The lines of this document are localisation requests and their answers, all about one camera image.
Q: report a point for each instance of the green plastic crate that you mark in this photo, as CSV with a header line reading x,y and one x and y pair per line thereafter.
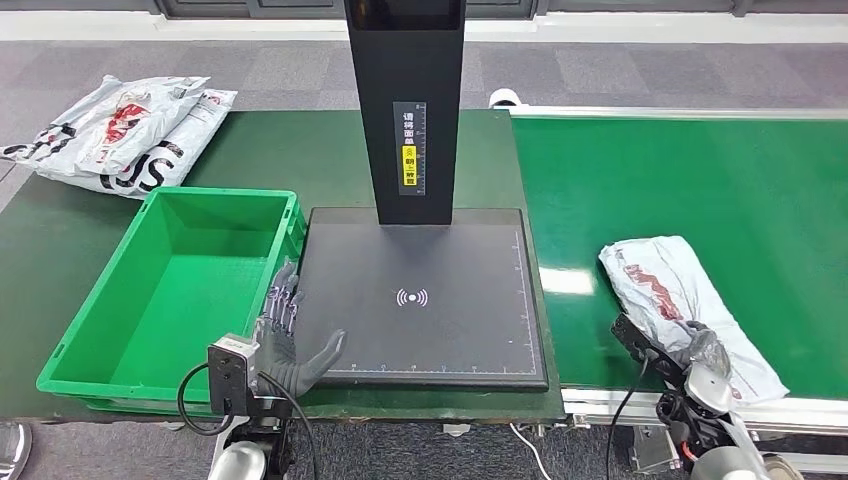
x,y
166,298

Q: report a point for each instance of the green conveyor belt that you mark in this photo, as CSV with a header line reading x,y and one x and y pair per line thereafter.
x,y
629,199

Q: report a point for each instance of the dark green work table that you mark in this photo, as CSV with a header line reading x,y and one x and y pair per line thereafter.
x,y
298,152

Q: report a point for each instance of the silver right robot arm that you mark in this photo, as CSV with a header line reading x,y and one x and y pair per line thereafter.
x,y
709,424

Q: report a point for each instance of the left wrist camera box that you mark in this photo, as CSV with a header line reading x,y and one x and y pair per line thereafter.
x,y
230,374

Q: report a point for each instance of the white parcel bag red logo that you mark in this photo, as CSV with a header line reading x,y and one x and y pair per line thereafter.
x,y
136,119

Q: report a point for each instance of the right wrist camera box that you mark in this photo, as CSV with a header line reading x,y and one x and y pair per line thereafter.
x,y
639,341

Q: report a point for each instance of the grey parcel bag red print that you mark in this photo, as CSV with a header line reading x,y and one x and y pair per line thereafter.
x,y
669,272

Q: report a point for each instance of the white conveyor roller end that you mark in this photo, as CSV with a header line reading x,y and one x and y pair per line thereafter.
x,y
505,99

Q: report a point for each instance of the black scanner base plate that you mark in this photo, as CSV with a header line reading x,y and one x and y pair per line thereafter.
x,y
430,265

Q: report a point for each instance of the black yellow label strip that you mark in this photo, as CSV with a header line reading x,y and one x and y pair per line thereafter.
x,y
409,146

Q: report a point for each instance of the grey caster wheel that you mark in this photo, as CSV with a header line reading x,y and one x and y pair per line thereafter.
x,y
788,467

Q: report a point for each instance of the grey rounded floor object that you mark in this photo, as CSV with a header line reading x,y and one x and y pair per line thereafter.
x,y
13,450

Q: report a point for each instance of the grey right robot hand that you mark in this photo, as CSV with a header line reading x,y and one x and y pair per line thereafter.
x,y
705,348

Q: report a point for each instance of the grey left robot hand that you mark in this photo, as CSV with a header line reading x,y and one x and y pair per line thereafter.
x,y
285,361

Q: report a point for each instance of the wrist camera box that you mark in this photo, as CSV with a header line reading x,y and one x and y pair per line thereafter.
x,y
639,341
230,374

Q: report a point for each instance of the black scanner column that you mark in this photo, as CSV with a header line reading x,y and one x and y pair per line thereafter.
x,y
404,66

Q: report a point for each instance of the white parcel bag black letters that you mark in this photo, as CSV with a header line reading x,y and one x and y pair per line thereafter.
x,y
195,132

